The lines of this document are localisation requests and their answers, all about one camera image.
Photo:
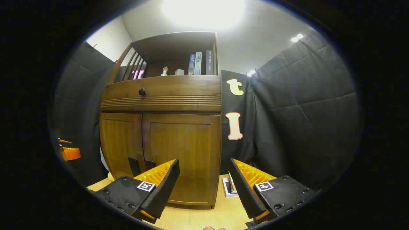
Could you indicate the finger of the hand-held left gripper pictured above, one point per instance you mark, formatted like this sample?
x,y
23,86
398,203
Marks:
x,y
65,141
71,154

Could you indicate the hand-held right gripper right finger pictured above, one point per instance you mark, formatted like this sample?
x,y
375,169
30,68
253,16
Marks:
x,y
246,191

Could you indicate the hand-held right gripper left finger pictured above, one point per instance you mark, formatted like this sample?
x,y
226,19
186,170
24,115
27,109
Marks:
x,y
163,191

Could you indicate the wooden shoe cabinet door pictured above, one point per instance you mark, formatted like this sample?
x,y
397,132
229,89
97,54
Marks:
x,y
188,143
119,143

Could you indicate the wooden double-door shoe cabinet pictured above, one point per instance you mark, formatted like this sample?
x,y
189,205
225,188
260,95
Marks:
x,y
166,44

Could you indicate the white flat box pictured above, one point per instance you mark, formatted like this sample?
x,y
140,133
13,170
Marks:
x,y
227,188

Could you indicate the black round drawer knob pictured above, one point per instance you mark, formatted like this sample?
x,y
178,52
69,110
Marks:
x,y
142,92

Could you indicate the black backdrop cloth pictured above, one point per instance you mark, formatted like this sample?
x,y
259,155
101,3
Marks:
x,y
303,111

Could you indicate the wooden ribbed drawer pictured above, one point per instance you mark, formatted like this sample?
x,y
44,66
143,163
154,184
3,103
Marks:
x,y
179,88

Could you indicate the small ceiling light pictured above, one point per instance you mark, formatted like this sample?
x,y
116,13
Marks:
x,y
251,72
297,37

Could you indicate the small silver figurine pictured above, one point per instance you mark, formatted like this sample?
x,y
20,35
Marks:
x,y
164,71

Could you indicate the small white cube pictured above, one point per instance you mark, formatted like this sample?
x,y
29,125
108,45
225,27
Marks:
x,y
179,72

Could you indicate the blue book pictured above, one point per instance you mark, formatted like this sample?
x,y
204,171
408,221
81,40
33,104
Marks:
x,y
191,64

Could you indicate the light grey book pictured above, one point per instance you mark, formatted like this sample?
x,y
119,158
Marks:
x,y
198,63

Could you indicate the dark grey book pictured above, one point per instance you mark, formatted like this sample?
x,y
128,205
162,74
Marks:
x,y
209,62

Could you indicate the large ceiling light panel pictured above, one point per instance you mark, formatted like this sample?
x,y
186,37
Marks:
x,y
204,12

